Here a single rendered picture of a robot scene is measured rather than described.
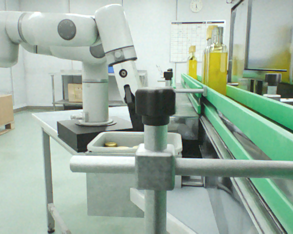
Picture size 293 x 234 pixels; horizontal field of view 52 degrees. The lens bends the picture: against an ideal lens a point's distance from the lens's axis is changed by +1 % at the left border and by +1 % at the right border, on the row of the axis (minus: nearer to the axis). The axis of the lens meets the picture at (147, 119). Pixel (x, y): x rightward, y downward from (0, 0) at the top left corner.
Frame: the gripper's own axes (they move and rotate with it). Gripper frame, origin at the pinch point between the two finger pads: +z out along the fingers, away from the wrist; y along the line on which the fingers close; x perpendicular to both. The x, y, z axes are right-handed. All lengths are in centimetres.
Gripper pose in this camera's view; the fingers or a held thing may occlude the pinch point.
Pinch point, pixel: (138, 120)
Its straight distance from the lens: 76.2
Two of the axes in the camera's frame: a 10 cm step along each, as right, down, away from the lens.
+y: 0.7, -1.8, 9.8
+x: -9.6, 2.4, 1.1
